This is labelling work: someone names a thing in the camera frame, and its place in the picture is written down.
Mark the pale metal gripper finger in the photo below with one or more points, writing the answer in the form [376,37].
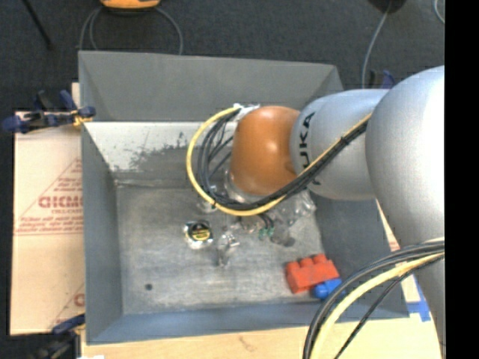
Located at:
[223,251]
[233,242]

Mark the red toy building brick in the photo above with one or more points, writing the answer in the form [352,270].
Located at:
[310,273]

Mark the blue toy building brick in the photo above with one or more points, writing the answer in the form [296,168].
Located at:
[325,289]

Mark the brown cardboard board red print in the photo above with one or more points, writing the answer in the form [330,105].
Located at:
[45,238]

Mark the grey metal bin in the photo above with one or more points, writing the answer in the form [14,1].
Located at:
[168,275]

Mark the round silver tin yellow label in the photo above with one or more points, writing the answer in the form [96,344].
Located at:
[198,233]

